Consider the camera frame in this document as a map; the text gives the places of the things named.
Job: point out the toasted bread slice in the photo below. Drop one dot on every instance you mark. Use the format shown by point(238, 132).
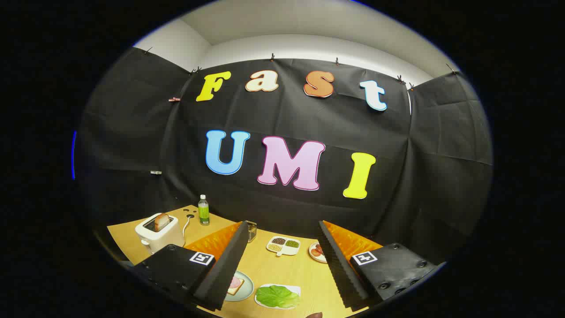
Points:
point(162, 221)

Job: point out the green label drink bottle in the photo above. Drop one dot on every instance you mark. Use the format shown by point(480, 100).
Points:
point(203, 214)

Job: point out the white rounded flat plate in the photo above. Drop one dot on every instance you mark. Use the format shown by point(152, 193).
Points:
point(295, 289)

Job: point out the black backdrop cloth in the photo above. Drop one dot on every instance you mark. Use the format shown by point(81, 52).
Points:
point(309, 123)

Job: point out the red meat piece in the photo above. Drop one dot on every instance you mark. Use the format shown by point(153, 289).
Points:
point(318, 250)

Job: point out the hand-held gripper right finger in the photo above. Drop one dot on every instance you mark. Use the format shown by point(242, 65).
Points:
point(342, 274)

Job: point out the white divided dish with beans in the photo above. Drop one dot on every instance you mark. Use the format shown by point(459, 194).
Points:
point(282, 246)

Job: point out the green lettuce leaf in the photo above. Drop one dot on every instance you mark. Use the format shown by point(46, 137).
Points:
point(277, 297)

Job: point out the white toaster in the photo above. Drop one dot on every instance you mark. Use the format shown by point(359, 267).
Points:
point(154, 238)

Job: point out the grey-green round plate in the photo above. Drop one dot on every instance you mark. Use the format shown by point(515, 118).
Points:
point(246, 289)

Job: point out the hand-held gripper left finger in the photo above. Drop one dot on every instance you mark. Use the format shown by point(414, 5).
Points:
point(225, 269)

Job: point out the white round plate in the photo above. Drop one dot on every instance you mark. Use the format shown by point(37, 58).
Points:
point(312, 257)

